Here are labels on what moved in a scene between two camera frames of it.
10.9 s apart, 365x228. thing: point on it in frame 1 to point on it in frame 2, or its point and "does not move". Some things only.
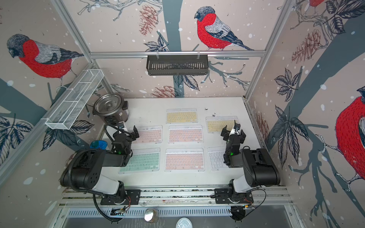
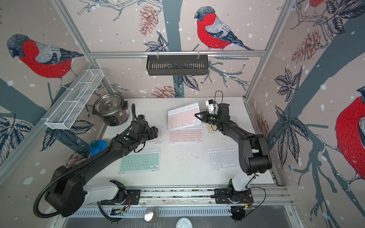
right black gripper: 227,132 to 206,118
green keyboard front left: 142,160 does not move
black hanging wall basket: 177,65 does not move
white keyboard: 216,155 does not move
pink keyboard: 184,160 to 183,116
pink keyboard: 185,134 does not move
